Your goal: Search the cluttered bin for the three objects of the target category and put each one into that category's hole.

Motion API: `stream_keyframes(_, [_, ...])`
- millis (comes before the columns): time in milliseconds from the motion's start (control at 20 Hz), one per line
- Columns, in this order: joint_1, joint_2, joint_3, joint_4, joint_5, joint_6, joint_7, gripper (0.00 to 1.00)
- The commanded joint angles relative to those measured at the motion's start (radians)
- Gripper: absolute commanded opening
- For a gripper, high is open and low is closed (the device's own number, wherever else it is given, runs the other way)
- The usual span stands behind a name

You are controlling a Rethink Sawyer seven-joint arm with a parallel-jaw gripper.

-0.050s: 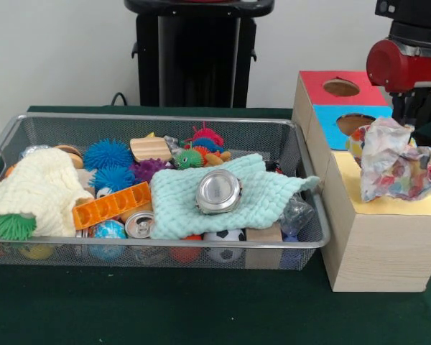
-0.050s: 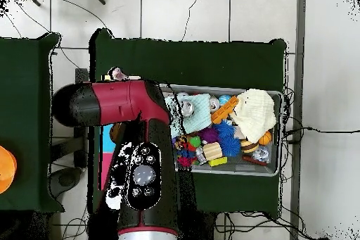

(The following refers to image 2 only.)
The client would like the wooden box with three holes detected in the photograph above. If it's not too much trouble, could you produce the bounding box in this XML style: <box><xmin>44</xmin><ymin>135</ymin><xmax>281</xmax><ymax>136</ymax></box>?
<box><xmin>99</xmin><ymin>74</ymin><xmax>141</xmax><ymax>191</ymax></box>

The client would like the dark green side table cloth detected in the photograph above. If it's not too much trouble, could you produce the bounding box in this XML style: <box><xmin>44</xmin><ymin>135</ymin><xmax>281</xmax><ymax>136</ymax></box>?
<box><xmin>0</xmin><ymin>32</ymin><xmax>65</xmax><ymax>213</ymax></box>

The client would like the orange round object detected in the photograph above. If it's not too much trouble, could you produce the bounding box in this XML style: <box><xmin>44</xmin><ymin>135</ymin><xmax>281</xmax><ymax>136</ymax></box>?
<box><xmin>0</xmin><ymin>145</ymin><xmax>18</xmax><ymax>195</ymax></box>

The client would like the large blue spiky ball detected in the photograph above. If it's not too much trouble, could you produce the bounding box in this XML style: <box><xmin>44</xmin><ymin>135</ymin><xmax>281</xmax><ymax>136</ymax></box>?
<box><xmin>219</xmin><ymin>135</ymin><xmax>242</xmax><ymax>158</ymax></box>

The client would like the purple spiky ball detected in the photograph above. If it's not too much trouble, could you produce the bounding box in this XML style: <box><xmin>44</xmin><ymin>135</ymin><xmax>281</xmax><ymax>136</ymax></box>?
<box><xmin>196</xmin><ymin>126</ymin><xmax>220</xmax><ymax>144</ymax></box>

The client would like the silver mesh bin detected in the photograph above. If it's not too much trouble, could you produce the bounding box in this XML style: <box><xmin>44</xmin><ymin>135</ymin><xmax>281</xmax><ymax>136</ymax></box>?
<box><xmin>160</xmin><ymin>83</ymin><xmax>283</xmax><ymax>177</ymax></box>

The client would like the mint knitted cloth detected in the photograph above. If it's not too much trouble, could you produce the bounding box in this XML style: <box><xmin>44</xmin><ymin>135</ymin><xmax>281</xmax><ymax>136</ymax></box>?
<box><xmin>164</xmin><ymin>93</ymin><xmax>213</xmax><ymax>139</ymax></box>

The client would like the orange basketball toy ball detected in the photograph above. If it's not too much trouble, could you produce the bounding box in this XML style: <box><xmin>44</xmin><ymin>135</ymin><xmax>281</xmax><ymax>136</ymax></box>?
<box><xmin>257</xmin><ymin>130</ymin><xmax>273</xmax><ymax>146</ymax></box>

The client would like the orange plastic block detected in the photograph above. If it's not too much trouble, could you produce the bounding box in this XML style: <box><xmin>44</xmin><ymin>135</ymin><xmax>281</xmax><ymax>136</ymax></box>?
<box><xmin>210</xmin><ymin>95</ymin><xmax>240</xmax><ymax>125</ymax></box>

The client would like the crushed silver can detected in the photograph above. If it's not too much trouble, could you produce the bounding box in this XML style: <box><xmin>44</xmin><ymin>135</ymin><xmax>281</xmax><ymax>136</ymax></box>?
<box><xmin>179</xmin><ymin>99</ymin><xmax>195</xmax><ymax>118</ymax></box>

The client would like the small blue spiky ball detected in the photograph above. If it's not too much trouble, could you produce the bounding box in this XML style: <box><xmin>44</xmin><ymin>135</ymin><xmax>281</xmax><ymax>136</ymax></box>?
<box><xmin>214</xmin><ymin>120</ymin><xmax>236</xmax><ymax>138</ymax></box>

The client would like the black power cable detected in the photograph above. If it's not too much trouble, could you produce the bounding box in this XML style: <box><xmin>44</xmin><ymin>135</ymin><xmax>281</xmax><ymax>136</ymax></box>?
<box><xmin>282</xmin><ymin>126</ymin><xmax>360</xmax><ymax>143</ymax></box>

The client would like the ridged wooden block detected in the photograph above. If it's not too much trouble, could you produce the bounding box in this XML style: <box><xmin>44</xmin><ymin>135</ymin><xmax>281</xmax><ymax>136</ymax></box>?
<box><xmin>202</xmin><ymin>141</ymin><xmax>223</xmax><ymax>161</ymax></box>

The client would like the cream knitted cloth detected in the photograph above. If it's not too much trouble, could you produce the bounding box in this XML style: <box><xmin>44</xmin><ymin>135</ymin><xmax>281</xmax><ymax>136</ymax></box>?
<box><xmin>229</xmin><ymin>88</ymin><xmax>277</xmax><ymax>144</ymax></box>

